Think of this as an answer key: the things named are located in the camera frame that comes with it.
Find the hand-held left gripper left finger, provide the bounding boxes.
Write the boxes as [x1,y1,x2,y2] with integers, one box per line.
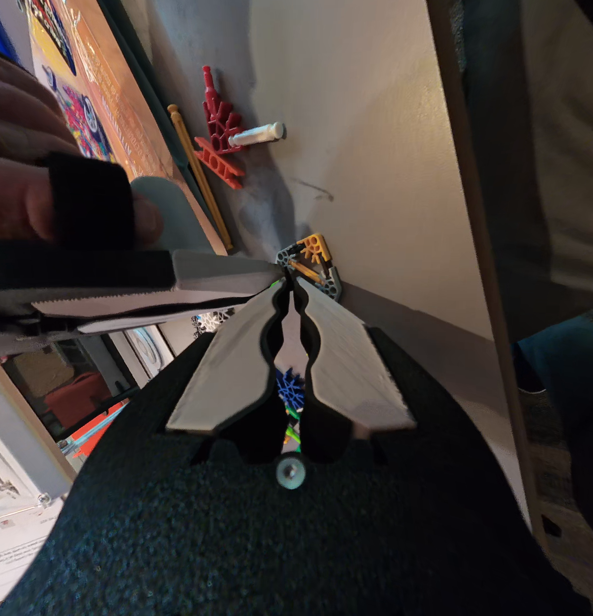
[165,278,293,435]

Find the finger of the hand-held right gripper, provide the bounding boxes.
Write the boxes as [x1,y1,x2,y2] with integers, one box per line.
[31,249,286,319]
[77,301,252,336]

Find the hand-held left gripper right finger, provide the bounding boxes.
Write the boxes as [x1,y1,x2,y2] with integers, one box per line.
[294,277,418,433]

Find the interlocked blue grey snowflake connectors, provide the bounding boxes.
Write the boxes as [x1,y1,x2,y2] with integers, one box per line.
[276,368,307,410]

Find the green rod with lime clip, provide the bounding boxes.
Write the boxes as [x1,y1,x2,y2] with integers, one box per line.
[282,404,303,447]

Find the yellow grey connector rod assembly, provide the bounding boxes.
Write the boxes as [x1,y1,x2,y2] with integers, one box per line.
[276,233,344,303]

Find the person's right hand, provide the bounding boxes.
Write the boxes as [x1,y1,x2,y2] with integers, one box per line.
[0,50,164,247]

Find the grey round disc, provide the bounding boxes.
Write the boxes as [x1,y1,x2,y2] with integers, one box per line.
[127,327,166,378]

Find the white snowflake connector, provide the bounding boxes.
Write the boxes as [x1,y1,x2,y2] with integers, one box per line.
[191,310,235,334]

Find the long yellow rod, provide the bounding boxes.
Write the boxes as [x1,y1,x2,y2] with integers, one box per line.
[167,103,234,251]

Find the orange connector piece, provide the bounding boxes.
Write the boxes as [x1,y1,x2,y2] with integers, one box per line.
[194,137,245,189]

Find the white rod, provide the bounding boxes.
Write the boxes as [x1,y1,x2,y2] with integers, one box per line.
[228,122,286,147]

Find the red fan connector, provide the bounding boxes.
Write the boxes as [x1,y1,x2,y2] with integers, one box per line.
[202,65,244,155]

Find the instruction booklet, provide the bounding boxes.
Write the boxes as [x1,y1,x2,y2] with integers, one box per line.
[27,0,230,256]

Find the dark teal cloth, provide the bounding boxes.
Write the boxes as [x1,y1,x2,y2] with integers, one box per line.
[515,308,593,530]

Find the white printed paper sheet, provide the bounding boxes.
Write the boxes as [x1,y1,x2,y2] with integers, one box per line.
[0,500,68,602]

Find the person's black garment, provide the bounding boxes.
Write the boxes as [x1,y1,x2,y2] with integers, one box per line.
[450,0,552,347]

